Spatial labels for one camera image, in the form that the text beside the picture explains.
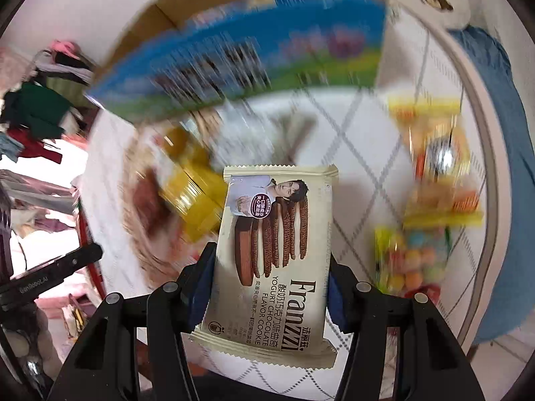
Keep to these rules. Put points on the yellow-edged clear snack packet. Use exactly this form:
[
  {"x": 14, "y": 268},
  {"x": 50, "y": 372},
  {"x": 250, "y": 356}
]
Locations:
[{"x": 439, "y": 163}]

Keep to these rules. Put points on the beige chocolate cookie packet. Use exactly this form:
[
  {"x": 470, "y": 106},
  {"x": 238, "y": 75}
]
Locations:
[{"x": 267, "y": 259}]

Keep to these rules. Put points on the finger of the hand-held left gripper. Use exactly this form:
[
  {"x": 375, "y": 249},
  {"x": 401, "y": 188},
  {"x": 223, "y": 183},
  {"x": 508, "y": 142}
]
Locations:
[{"x": 71, "y": 261}]

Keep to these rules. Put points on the clear packet of colourful candy balls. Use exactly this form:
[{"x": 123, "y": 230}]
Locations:
[{"x": 409, "y": 259}]

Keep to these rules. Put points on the blue blanket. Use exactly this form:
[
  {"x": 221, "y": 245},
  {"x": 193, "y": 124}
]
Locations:
[{"x": 510, "y": 175}]

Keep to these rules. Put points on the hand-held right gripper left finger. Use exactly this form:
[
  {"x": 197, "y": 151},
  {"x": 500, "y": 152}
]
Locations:
[{"x": 200, "y": 300}]

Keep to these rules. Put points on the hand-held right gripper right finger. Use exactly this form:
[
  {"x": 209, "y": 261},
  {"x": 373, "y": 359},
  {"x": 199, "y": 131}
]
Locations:
[{"x": 336, "y": 296}]

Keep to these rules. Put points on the yellow snack packet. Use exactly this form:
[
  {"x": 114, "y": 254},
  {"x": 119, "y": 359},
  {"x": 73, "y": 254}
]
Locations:
[{"x": 192, "y": 192}]

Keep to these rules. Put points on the cardboard box with blue print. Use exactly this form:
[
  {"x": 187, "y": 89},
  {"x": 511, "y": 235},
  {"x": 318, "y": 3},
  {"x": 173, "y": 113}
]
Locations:
[{"x": 250, "y": 58}]

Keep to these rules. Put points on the pile of clothes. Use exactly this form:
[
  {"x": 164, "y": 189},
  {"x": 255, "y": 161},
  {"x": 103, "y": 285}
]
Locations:
[{"x": 37, "y": 108}]

